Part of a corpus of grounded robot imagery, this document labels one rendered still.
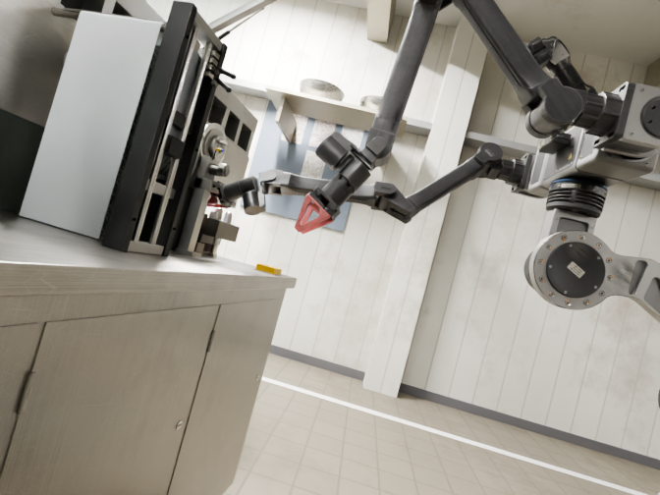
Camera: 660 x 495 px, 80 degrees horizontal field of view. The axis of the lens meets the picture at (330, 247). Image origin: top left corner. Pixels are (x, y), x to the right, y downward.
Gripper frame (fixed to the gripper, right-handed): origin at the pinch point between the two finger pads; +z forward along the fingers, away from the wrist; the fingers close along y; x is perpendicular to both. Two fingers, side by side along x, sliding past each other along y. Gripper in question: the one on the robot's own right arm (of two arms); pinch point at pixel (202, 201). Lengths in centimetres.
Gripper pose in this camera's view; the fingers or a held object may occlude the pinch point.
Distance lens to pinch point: 140.2
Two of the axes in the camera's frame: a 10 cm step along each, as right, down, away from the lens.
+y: 1.9, 1.0, 9.8
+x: -2.7, -9.5, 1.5
